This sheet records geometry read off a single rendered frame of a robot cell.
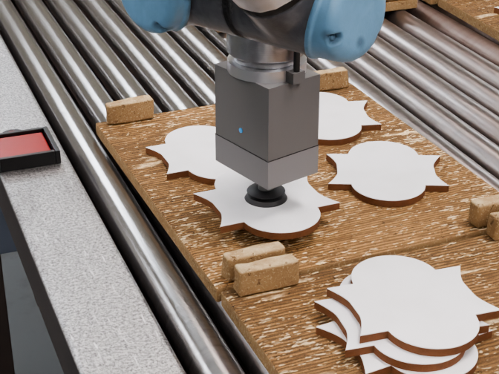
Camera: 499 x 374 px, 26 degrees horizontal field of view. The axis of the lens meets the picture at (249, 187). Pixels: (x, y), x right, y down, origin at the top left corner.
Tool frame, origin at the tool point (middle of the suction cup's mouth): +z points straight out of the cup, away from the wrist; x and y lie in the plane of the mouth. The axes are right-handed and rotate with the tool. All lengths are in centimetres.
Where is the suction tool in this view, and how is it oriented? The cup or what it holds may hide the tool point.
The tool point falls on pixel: (265, 208)
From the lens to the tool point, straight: 109.5
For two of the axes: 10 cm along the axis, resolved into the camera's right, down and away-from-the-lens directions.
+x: -7.9, 2.8, -5.5
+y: -6.1, -3.6, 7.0
